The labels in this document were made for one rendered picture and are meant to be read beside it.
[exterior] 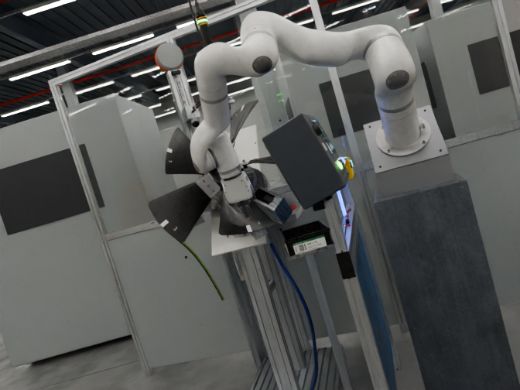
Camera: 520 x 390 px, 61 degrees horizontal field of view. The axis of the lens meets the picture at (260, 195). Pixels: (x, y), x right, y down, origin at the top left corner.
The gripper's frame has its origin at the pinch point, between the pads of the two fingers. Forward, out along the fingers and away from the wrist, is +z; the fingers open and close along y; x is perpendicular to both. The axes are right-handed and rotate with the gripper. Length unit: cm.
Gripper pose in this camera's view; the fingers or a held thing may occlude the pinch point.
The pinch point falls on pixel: (247, 210)
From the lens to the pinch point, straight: 165.6
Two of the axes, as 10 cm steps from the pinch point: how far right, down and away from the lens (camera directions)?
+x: -1.4, 4.2, -9.0
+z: 3.4, 8.7, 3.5
